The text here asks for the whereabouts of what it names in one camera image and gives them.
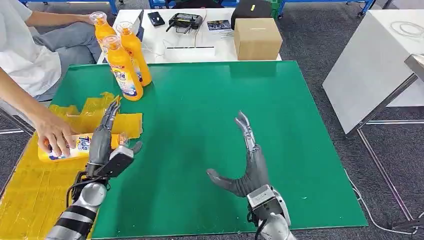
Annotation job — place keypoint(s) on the person's right hand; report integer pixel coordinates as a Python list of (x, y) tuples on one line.
[(54, 132)]

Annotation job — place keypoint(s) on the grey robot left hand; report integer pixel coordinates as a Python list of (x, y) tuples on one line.
[(99, 145)]

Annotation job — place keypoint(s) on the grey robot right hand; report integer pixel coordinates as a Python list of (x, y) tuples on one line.
[(255, 172)]

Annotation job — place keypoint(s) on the orange plastic bottle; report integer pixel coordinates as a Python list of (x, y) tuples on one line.
[(102, 31), (82, 146), (124, 71), (136, 49)]

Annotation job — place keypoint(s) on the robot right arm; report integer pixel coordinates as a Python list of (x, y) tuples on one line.
[(276, 228)]

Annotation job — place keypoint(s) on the yellow plastic sheet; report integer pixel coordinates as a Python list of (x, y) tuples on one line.
[(33, 192)]

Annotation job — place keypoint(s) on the person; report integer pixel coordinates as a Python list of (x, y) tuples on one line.
[(30, 59)]

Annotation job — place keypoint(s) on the green table mat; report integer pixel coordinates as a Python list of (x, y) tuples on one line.
[(198, 116)]

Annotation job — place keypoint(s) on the white desk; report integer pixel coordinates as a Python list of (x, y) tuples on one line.
[(159, 36)]

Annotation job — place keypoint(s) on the brown cardboard box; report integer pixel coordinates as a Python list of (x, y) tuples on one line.
[(256, 39)]

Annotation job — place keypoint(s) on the white carton with dark side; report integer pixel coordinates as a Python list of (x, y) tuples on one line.
[(137, 18)]

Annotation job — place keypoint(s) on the black smartphone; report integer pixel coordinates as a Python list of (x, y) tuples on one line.
[(155, 19)]

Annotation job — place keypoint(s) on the printed booklet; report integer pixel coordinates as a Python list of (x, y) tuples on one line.
[(218, 26)]

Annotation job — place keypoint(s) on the black remote controller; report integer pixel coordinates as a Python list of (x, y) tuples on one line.
[(185, 20)]

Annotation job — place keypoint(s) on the white side table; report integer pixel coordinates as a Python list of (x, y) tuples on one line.
[(371, 66)]

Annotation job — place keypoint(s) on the green plastic crate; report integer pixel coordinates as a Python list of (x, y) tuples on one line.
[(276, 8)]

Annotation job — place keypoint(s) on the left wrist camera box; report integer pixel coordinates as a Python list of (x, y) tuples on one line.
[(116, 162)]

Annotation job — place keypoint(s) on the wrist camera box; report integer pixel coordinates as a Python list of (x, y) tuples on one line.
[(116, 162), (261, 197)]

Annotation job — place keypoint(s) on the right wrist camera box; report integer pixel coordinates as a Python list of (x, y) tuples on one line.
[(261, 197)]

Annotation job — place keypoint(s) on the grey metal chair frame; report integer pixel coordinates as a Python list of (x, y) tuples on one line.
[(20, 124)]

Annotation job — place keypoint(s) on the blue metal rack frame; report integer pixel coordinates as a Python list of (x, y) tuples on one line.
[(367, 6), (112, 6)]

